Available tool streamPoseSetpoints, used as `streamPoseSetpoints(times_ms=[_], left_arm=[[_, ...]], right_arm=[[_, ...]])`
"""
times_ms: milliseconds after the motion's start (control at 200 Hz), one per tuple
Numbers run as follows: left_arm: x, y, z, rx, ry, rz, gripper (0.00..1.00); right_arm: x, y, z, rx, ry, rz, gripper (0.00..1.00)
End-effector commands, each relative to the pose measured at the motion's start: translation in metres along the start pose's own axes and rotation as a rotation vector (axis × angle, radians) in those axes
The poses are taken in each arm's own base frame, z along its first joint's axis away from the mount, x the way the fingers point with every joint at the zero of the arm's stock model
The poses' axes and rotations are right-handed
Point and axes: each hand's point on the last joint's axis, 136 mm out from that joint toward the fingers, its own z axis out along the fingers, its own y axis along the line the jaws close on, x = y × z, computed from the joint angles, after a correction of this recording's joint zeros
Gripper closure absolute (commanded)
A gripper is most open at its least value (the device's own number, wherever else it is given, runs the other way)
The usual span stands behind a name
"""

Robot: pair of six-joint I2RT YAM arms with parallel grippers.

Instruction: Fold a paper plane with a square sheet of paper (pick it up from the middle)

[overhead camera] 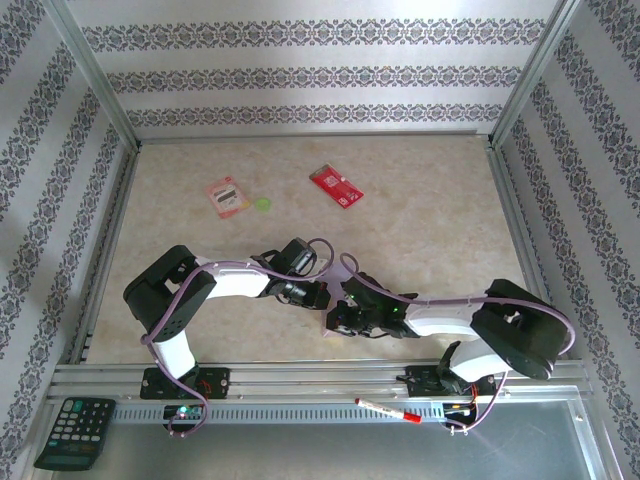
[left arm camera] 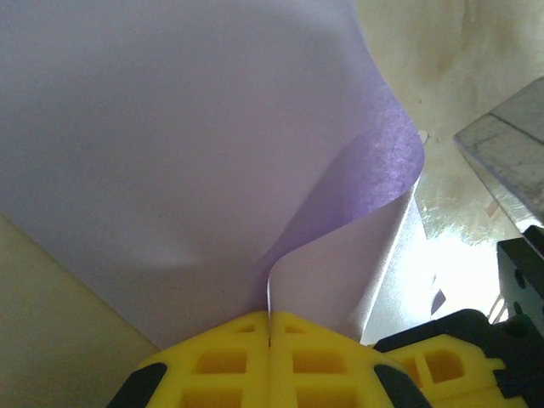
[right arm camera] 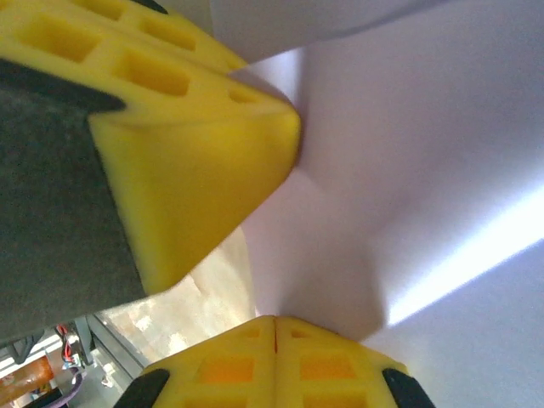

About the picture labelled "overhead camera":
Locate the lilac paper sheet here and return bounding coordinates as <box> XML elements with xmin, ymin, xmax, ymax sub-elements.
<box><xmin>312</xmin><ymin>257</ymin><xmax>361</xmax><ymax>341</ymax></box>

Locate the grey metal sheet panel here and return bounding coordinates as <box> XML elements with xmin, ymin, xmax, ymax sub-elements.
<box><xmin>29</xmin><ymin>397</ymin><xmax>616</xmax><ymax>480</ymax></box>

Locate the white marker with red cap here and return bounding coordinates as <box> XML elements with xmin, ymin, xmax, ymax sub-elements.
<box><xmin>354</xmin><ymin>397</ymin><xmax>423</xmax><ymax>425</ymax></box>

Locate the red card package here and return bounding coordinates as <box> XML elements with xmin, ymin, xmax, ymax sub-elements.
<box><xmin>308</xmin><ymin>163</ymin><xmax>365</xmax><ymax>210</ymax></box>

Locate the pink blister card package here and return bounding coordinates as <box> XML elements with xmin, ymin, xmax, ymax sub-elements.
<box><xmin>204</xmin><ymin>175</ymin><xmax>251</xmax><ymax>220</ymax></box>

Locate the controller board with green light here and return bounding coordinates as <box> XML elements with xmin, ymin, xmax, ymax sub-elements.
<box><xmin>163</xmin><ymin>403</ymin><xmax>206</xmax><ymax>421</ymax></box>

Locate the black calculator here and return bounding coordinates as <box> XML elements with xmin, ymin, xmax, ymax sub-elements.
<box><xmin>33</xmin><ymin>397</ymin><xmax>117</xmax><ymax>471</ymax></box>

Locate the aluminium mounting rail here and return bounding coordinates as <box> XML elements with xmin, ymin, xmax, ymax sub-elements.
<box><xmin>47</xmin><ymin>359</ymin><xmax>594</xmax><ymax>401</ymax></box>

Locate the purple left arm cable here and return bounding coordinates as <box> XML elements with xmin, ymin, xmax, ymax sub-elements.
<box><xmin>142</xmin><ymin>237</ymin><xmax>335</xmax><ymax>441</ymax></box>

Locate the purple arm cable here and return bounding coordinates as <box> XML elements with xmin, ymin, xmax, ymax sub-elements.
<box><xmin>339</xmin><ymin>253</ymin><xmax>574</xmax><ymax>436</ymax></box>
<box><xmin>142</xmin><ymin>237</ymin><xmax>335</xmax><ymax>441</ymax></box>

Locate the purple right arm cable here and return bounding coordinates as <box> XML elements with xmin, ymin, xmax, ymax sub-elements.
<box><xmin>339</xmin><ymin>253</ymin><xmax>574</xmax><ymax>436</ymax></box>

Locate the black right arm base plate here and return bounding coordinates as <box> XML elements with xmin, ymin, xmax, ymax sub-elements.
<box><xmin>394</xmin><ymin>364</ymin><xmax>499</xmax><ymax>400</ymax></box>

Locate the grey slotted cable duct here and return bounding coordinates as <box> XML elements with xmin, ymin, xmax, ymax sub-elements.
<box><xmin>112</xmin><ymin>402</ymin><xmax>449</xmax><ymax>425</ymax></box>

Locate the controller board with coloured wires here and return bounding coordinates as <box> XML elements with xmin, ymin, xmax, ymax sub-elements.
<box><xmin>442</xmin><ymin>401</ymin><xmax>482</xmax><ymax>419</ymax></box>

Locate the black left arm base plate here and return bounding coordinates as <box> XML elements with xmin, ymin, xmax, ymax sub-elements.
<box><xmin>139</xmin><ymin>366</ymin><xmax>232</xmax><ymax>401</ymax></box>

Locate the aluminium back rail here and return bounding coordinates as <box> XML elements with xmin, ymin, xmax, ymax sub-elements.
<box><xmin>134</xmin><ymin>130</ymin><xmax>494</xmax><ymax>146</ymax></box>

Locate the aluminium side rail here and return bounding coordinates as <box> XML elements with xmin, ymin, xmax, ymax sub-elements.
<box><xmin>487</xmin><ymin>142</ymin><xmax>571</xmax><ymax>361</ymax></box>
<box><xmin>67</xmin><ymin>144</ymin><xmax>144</xmax><ymax>366</ymax></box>

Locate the aluminium frame post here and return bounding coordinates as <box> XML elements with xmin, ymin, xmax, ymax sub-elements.
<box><xmin>487</xmin><ymin>0</ymin><xmax>586</xmax><ymax>151</ymax></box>
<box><xmin>42</xmin><ymin>0</ymin><xmax>142</xmax><ymax>151</ymax></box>

